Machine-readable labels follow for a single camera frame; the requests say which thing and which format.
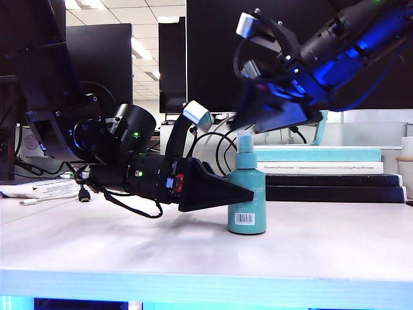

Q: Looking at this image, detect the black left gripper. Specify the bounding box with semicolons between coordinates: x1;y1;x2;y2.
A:
156;156;256;213

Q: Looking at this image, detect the black looped cable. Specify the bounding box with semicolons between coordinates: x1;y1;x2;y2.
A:
214;134;239;177

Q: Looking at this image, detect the silver monitor stand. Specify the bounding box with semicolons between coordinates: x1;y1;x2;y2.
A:
254;109;404;150

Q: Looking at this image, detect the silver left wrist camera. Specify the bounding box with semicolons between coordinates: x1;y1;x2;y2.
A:
164;99;215;162

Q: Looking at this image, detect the white neuroscience book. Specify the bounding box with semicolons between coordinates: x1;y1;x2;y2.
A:
256;161;385;175

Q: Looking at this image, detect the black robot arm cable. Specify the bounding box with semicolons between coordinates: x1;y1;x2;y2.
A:
103;189;164;219

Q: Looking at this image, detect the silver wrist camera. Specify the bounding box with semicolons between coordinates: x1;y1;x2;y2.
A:
235;8;301;62
164;99;215;162

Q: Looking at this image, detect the teal sprayer bottle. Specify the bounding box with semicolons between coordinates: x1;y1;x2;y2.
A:
227;150;267;235

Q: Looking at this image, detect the large black AOC monitor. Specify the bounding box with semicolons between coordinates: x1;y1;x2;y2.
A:
186;0;413;112

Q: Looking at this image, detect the teal book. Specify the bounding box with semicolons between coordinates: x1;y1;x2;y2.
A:
253;145;383;163

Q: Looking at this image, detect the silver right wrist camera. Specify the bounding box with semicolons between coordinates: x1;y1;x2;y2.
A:
235;8;301;62

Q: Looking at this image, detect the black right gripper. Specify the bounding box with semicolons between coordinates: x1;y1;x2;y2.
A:
232;59;327;134

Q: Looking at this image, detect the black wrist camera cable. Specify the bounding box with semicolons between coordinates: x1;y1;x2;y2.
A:
233;43;259;81

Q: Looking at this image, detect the white printed paper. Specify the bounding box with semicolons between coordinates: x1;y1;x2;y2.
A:
0;179;81;200

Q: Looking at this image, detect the white box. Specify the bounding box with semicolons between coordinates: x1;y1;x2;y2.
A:
401;136;413;158

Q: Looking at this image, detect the black HDMI cable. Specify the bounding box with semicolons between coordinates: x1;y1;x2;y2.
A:
77;182;93;204

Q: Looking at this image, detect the white cup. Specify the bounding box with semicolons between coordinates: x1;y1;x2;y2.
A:
396;160;413;185

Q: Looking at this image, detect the black computer monitor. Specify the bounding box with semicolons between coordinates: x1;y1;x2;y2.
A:
66;23;134;107
157;16;187;114
0;0;67;78

